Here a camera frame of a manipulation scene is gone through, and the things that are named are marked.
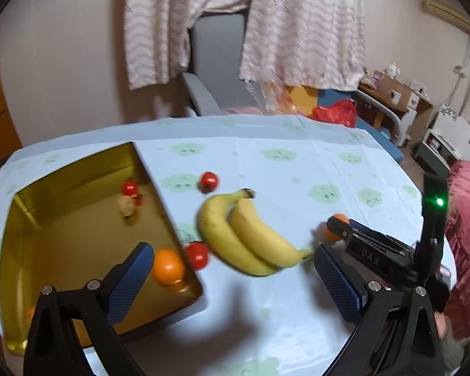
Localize pink blanket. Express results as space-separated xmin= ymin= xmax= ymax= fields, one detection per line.
xmin=443 ymin=160 xmax=470 ymax=341

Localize yellow box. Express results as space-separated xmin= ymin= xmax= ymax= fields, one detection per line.
xmin=288 ymin=84 xmax=321 ymax=115

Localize wooden side desk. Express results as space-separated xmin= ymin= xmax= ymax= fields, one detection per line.
xmin=358 ymin=74 xmax=433 ymax=127

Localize grey chair with blue seat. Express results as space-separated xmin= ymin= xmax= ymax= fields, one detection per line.
xmin=319 ymin=88 xmax=405 ymax=165

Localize grey armchair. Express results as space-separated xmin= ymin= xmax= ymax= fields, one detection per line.
xmin=181 ymin=11 xmax=268 ymax=118

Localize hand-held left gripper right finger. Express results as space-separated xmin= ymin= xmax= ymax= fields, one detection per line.
xmin=314 ymin=243 xmax=445 ymax=376

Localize brown kiwi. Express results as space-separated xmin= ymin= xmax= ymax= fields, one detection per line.
xmin=118 ymin=196 xmax=138 ymax=217

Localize white wall cables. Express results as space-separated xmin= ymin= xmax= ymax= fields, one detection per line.
xmin=450 ymin=33 xmax=470 ymax=104

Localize wall air conditioner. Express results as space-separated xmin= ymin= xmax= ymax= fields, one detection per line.
xmin=421 ymin=0 xmax=470 ymax=35

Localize white cabinet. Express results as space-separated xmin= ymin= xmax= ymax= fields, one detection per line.
xmin=414 ymin=104 xmax=470 ymax=175

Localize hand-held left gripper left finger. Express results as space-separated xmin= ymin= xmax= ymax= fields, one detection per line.
xmin=23 ymin=242 xmax=155 ymax=376

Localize green printed white tablecloth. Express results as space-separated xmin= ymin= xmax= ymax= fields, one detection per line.
xmin=0 ymin=114 xmax=457 ymax=376

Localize red plastic bag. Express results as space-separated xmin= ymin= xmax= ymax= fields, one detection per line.
xmin=311 ymin=99 xmax=358 ymax=128

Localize yellow banana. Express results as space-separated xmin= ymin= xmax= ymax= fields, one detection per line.
xmin=197 ymin=189 xmax=283 ymax=277
xmin=228 ymin=198 xmax=315 ymax=270

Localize clear printed plastic bag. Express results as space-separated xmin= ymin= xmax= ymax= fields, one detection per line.
xmin=258 ymin=80 xmax=299 ymax=117

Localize gold metal tin tray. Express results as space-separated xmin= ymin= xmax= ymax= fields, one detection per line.
xmin=0 ymin=141 xmax=204 ymax=355

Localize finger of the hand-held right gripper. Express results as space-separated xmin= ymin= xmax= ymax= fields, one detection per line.
xmin=327 ymin=216 xmax=416 ymax=279
xmin=349 ymin=220 xmax=416 ymax=258

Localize person's right forearm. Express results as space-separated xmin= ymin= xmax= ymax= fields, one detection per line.
xmin=434 ymin=309 xmax=470 ymax=375

